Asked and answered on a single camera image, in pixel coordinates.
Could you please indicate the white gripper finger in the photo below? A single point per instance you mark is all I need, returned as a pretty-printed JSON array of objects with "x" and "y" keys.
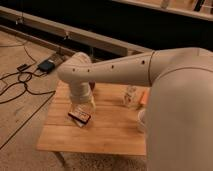
[{"x": 91, "y": 106}]

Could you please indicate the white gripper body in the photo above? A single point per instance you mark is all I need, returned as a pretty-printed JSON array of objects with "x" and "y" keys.
[{"x": 80, "y": 92}]

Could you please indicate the orange pepper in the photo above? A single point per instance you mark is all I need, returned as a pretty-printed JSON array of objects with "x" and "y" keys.
[{"x": 144, "y": 98}]

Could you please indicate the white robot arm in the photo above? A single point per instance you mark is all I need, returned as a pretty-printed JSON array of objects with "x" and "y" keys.
[{"x": 179, "y": 113}]

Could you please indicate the dark purple bowl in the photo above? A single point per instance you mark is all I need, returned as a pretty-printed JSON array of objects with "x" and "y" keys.
[{"x": 92, "y": 85}]

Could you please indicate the dark snack box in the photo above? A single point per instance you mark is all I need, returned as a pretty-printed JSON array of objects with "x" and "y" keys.
[{"x": 80, "y": 116}]

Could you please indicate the wooden table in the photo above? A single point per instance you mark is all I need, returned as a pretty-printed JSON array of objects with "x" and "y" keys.
[{"x": 112, "y": 129}]

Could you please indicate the clear plastic bottle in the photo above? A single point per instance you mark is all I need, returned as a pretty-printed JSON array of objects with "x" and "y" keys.
[{"x": 130, "y": 96}]

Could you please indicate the black power adapter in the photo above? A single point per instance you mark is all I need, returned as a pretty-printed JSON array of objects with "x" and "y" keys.
[{"x": 46, "y": 66}]

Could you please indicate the white paper cup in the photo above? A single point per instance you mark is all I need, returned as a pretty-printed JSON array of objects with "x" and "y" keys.
[{"x": 141, "y": 121}]

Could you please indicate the small black plug box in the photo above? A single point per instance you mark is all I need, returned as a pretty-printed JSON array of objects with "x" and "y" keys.
[{"x": 23, "y": 67}]

